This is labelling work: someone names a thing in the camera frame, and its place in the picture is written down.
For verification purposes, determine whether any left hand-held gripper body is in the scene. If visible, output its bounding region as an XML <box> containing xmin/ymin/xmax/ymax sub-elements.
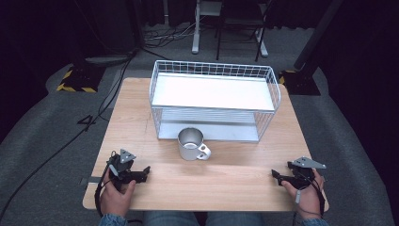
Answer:
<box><xmin>106</xmin><ymin>149</ymin><xmax>140</xmax><ymax>191</ymax></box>

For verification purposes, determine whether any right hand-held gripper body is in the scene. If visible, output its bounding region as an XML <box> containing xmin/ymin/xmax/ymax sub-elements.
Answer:
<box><xmin>286</xmin><ymin>155</ymin><xmax>327</xmax><ymax>190</ymax></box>

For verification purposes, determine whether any person's right hand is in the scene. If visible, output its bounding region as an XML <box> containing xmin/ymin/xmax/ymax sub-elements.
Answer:
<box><xmin>280</xmin><ymin>169</ymin><xmax>326</xmax><ymax>219</ymax></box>

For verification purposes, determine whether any person's left hand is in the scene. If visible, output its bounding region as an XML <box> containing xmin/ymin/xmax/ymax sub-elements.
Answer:
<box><xmin>100</xmin><ymin>170</ymin><xmax>137</xmax><ymax>218</ymax></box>

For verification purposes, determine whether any silver metal cup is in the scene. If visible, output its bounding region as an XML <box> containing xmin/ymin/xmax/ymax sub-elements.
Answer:
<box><xmin>177</xmin><ymin>126</ymin><xmax>212</xmax><ymax>162</ymax></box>

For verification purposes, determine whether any black yellow striped stand base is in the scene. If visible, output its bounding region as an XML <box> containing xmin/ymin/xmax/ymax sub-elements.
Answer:
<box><xmin>56</xmin><ymin>62</ymin><xmax>107</xmax><ymax>94</ymax></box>
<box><xmin>278</xmin><ymin>69</ymin><xmax>322</xmax><ymax>96</ymax></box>

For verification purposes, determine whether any black slanted stand pole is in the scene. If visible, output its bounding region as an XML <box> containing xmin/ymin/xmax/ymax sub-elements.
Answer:
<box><xmin>293</xmin><ymin>0</ymin><xmax>345</xmax><ymax>72</ymax></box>

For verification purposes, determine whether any black folding chair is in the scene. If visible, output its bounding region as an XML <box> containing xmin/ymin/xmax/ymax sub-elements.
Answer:
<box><xmin>215</xmin><ymin>0</ymin><xmax>274</xmax><ymax>62</ymax></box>

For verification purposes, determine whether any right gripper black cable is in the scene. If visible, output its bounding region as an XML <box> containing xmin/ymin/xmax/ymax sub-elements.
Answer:
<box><xmin>292</xmin><ymin>170</ymin><xmax>327</xmax><ymax>226</ymax></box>

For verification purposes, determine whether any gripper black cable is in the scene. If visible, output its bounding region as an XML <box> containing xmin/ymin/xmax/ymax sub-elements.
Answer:
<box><xmin>93</xmin><ymin>152</ymin><xmax>119</xmax><ymax>218</ymax></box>
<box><xmin>292</xmin><ymin>170</ymin><xmax>327</xmax><ymax>226</ymax></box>

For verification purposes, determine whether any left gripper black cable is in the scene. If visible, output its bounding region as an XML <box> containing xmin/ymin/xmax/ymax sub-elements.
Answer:
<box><xmin>93</xmin><ymin>152</ymin><xmax>119</xmax><ymax>218</ymax></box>

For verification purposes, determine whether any long black floor cable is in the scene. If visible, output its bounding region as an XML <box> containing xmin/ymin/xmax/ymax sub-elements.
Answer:
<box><xmin>0</xmin><ymin>51</ymin><xmax>136</xmax><ymax>218</ymax></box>

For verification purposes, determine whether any white wire shelf rack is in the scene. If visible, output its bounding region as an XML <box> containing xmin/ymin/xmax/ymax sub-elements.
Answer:
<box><xmin>149</xmin><ymin>59</ymin><xmax>282</xmax><ymax>144</ymax></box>

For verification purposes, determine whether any bundle of floor cables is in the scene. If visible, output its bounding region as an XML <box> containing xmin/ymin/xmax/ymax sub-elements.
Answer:
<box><xmin>142</xmin><ymin>22</ymin><xmax>197</xmax><ymax>50</ymax></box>

